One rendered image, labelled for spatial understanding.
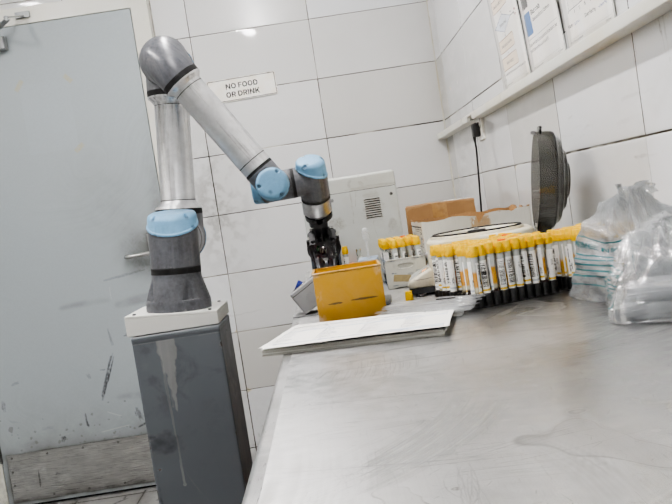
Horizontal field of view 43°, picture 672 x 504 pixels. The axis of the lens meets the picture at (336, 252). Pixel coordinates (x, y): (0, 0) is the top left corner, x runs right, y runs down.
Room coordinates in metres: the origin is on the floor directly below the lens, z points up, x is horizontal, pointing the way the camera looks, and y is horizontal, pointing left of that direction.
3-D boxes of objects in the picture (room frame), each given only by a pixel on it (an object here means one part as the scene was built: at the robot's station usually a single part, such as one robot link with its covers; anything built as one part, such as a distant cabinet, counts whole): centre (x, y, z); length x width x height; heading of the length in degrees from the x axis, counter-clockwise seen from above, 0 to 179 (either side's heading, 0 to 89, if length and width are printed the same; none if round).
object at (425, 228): (2.27, -0.36, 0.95); 0.29 x 0.25 x 0.15; 90
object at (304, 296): (1.83, 0.05, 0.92); 0.13 x 0.07 x 0.08; 90
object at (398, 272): (2.16, -0.16, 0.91); 0.20 x 0.10 x 0.07; 0
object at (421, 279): (1.90, -0.30, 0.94); 0.30 x 0.24 x 0.12; 81
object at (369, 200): (2.56, -0.06, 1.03); 0.31 x 0.27 x 0.30; 0
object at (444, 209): (2.96, -0.38, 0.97); 0.31 x 0.23 x 0.18; 174
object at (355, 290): (1.68, -0.01, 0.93); 0.13 x 0.13 x 0.10; 0
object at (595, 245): (1.39, -0.48, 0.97); 0.26 x 0.17 x 0.19; 15
